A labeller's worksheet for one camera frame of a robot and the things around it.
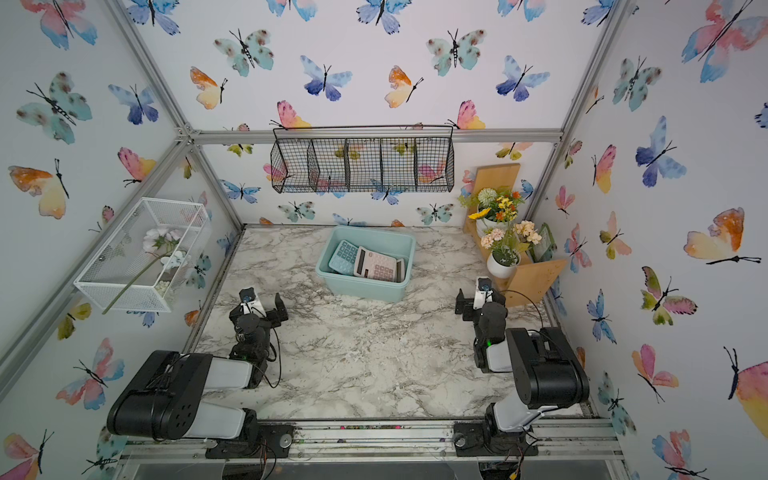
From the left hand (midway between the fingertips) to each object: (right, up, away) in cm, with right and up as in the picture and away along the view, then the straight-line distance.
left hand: (264, 295), depth 89 cm
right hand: (+65, +2, +2) cm, 65 cm away
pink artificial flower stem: (-19, +15, -15) cm, 29 cm away
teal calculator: (+21, +10, +10) cm, 26 cm away
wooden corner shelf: (+77, +4, -3) cm, 77 cm away
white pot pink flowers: (+72, +14, +2) cm, 74 cm away
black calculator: (+40, +6, +14) cm, 42 cm away
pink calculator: (+31, +8, +11) cm, 34 cm away
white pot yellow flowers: (+70, +26, +6) cm, 75 cm away
